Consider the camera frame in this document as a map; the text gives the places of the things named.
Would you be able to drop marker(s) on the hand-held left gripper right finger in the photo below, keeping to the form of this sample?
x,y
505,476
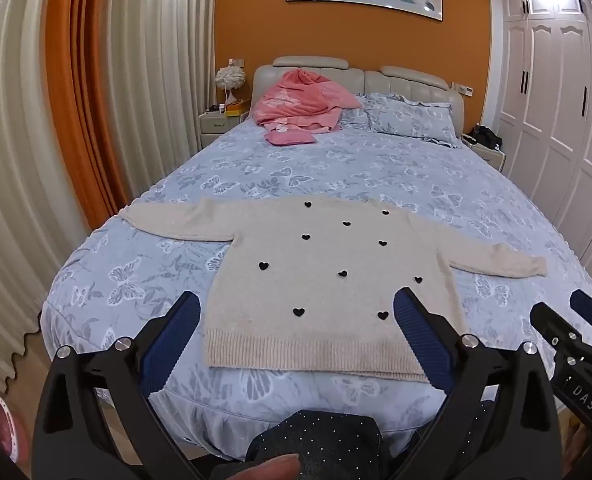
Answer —
x,y
420,337

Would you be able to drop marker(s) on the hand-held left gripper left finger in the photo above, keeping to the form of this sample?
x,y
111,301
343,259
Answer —
x,y
172,342

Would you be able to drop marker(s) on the beige sweater with black hearts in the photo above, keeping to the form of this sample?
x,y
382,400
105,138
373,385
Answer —
x,y
316,300

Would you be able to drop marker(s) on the person's left hand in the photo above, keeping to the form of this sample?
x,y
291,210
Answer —
x,y
271,467

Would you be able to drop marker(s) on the dark dotted pants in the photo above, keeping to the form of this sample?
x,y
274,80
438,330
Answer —
x,y
326,435

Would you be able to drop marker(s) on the bed with blue butterfly cover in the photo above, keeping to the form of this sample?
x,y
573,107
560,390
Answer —
x,y
375,170

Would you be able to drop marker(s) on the beige nightstand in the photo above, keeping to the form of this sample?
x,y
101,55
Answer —
x,y
218,125
490,157

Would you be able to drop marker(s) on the red round object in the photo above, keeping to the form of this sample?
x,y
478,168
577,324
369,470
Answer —
x,y
0,425

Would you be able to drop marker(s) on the black bag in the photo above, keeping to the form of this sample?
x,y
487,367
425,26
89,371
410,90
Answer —
x,y
485,136

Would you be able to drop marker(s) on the white wardrobe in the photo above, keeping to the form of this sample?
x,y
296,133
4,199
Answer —
x,y
550,100

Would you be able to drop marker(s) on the blue butterfly pillow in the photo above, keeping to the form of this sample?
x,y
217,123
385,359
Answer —
x,y
353,117
415,117

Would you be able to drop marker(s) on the small folded pink cloth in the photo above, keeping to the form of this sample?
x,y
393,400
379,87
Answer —
x,y
290,137

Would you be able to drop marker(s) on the orange box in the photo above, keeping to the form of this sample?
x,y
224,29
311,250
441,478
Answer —
x,y
237,109

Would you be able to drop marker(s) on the beige leather headboard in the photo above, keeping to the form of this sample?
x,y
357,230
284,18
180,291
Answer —
x,y
400,79

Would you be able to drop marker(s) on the pink blanket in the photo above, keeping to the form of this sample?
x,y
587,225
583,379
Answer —
x,y
296,100

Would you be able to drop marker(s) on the white feather table lamp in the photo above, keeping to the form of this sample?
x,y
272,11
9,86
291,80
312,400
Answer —
x,y
230,80

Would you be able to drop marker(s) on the orange curtain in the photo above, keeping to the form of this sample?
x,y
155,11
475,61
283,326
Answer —
x,y
83,85

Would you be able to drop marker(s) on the wall switch panel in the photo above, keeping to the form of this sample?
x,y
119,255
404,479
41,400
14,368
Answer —
x,y
236,63
461,88

